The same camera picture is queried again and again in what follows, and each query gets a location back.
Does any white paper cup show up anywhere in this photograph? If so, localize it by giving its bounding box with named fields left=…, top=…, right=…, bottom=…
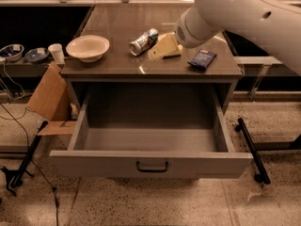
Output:
left=48, top=43, right=64, bottom=64

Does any brown cardboard box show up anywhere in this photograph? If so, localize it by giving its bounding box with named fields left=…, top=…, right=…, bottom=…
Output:
left=26, top=62, right=76, bottom=136

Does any silver blue soda can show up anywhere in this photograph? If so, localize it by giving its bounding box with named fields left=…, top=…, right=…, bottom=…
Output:
left=129, top=28, right=159, bottom=57

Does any blue white bowl far left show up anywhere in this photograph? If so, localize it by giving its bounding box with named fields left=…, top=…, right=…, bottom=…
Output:
left=0, top=44, right=24, bottom=62

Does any black cart leg right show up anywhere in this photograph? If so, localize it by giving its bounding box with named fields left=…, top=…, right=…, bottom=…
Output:
left=235, top=118, right=270, bottom=185

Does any black drawer handle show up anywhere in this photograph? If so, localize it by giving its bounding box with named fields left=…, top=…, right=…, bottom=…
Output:
left=135, top=161, right=169, bottom=173

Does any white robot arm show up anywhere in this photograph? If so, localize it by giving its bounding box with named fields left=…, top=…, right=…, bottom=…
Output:
left=172, top=0, right=301, bottom=75

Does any yellow sponge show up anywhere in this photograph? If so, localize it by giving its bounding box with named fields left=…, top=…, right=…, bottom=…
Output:
left=157, top=33, right=182, bottom=57

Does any open grey top drawer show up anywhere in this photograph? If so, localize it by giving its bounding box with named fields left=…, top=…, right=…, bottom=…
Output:
left=50, top=83, right=252, bottom=178

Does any grey cabinet with countertop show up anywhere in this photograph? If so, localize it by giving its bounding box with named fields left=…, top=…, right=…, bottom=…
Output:
left=61, top=3, right=241, bottom=109

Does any dark blue snack packet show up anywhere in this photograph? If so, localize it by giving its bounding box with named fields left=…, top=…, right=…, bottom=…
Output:
left=188, top=50, right=216, bottom=71

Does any black cable on floor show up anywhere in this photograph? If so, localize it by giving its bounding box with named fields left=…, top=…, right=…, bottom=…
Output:
left=0, top=102, right=60, bottom=226

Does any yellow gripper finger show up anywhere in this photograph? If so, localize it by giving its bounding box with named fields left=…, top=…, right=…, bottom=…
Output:
left=148, top=33, right=180, bottom=60

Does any black stand left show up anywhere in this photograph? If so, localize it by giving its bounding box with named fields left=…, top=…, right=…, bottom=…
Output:
left=0, top=135, right=41, bottom=196

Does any white ceramic bowl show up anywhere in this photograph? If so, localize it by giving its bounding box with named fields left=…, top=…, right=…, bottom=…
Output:
left=66, top=35, right=110, bottom=63

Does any blue bowl near cup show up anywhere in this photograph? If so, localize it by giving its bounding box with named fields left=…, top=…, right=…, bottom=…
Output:
left=24, top=47, right=50, bottom=64

